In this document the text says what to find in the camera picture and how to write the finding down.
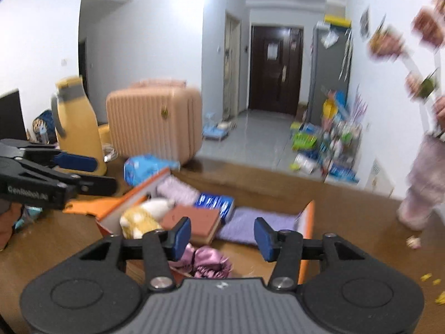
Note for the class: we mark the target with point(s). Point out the grey refrigerator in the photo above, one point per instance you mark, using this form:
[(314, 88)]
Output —
[(328, 73)]

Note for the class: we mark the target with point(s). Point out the black monitor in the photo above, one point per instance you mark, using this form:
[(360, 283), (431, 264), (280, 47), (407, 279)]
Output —
[(12, 118)]

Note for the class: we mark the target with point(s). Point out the blue tissue packet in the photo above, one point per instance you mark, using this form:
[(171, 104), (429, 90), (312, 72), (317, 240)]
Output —
[(146, 168)]

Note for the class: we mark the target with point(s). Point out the clear plastic bag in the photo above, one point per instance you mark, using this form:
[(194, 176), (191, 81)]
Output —
[(329, 38)]

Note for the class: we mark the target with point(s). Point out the cluttered storage rack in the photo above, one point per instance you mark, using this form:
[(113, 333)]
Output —
[(344, 146)]

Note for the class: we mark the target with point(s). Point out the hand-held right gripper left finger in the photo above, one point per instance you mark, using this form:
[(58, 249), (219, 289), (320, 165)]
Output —
[(182, 238)]

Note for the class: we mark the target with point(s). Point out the pink ribbed suitcase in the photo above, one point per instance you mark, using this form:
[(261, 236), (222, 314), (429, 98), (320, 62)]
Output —
[(153, 125)]

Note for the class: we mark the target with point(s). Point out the brown notebook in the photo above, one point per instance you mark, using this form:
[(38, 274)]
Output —
[(191, 221)]

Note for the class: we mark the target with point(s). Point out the beige interior door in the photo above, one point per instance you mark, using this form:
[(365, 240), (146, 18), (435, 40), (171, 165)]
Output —
[(232, 66)]

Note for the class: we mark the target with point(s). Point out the white floor bag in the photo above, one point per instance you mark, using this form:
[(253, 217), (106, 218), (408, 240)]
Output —
[(304, 163)]

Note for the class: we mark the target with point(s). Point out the artificial flower bouquet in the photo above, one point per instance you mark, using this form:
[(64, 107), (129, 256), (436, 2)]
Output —
[(387, 43)]

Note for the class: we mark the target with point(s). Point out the green plastic basket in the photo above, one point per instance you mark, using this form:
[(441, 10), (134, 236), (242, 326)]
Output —
[(305, 141)]

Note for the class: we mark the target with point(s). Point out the dark blue patterned bag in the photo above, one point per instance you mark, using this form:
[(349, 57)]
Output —
[(43, 127)]

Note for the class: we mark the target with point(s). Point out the dark brown entrance door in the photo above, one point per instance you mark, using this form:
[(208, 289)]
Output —
[(274, 69)]

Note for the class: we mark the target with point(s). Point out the lavender flat towel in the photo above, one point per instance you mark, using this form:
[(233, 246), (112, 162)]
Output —
[(250, 224)]

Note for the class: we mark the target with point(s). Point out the pink satin scrunchie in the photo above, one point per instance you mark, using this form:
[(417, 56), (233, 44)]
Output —
[(208, 261)]

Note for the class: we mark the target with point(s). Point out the blue floor tray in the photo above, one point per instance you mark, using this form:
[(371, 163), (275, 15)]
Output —
[(217, 130)]

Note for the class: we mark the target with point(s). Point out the blue striped packets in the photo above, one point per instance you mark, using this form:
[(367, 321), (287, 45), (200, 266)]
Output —
[(213, 202)]

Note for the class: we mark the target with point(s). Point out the orange and white storage box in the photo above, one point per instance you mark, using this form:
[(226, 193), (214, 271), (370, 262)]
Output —
[(128, 200)]

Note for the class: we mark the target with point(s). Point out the yellow box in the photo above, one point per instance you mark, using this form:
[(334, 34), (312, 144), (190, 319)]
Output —
[(337, 21)]

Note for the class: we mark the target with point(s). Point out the yellow dotted fluffy cloth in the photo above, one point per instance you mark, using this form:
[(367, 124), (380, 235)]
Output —
[(137, 222)]

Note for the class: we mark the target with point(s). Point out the person's left hand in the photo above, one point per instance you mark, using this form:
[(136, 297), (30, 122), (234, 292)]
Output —
[(8, 219)]

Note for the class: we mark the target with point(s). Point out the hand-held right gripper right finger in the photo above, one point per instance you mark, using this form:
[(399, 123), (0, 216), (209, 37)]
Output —
[(262, 243)]

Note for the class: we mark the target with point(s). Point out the white vented panel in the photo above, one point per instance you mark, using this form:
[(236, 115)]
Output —
[(381, 177)]

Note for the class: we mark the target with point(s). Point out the yellow thermos jug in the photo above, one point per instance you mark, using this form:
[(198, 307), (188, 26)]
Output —
[(76, 128)]

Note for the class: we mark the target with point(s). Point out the wall poster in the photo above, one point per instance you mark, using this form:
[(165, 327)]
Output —
[(364, 22)]

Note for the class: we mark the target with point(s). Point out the white plush item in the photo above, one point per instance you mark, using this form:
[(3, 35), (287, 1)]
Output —
[(158, 208)]

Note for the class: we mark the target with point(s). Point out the cardboard box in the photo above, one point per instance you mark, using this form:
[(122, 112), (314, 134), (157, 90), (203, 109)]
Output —
[(303, 110)]

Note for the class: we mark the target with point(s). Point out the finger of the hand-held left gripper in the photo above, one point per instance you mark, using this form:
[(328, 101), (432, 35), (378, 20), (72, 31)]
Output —
[(94, 186), (76, 161)]

